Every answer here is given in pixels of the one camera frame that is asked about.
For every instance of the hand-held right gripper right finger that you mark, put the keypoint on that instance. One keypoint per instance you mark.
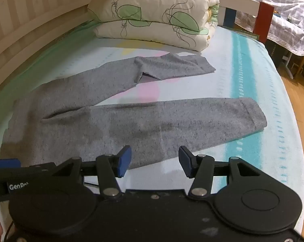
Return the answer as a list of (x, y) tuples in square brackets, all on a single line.
[(186, 162)]

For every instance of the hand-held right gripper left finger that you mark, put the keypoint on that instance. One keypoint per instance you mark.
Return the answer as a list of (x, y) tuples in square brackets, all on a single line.
[(123, 162)]

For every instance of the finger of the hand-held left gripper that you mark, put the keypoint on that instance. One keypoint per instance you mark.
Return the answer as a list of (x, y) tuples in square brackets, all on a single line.
[(7, 163)]

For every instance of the grey pants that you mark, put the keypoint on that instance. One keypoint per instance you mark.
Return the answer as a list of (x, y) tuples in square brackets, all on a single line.
[(141, 126)]

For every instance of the floral pastel bed sheet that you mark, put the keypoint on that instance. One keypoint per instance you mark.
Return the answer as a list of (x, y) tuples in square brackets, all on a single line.
[(242, 80)]

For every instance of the folded leaf print quilt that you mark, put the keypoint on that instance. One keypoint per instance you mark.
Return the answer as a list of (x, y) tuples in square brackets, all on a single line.
[(146, 32)]

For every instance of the green mat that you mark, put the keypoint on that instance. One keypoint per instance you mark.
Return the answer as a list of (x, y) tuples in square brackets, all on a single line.
[(238, 31)]

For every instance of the wooden chair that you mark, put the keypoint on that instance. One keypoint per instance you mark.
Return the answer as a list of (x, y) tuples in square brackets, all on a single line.
[(302, 64)]

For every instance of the plaid cloth cover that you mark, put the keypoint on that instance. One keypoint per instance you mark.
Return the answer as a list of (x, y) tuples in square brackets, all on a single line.
[(288, 22)]

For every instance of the white wooden bed frame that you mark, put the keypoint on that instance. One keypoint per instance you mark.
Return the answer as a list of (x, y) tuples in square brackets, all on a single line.
[(41, 30)]

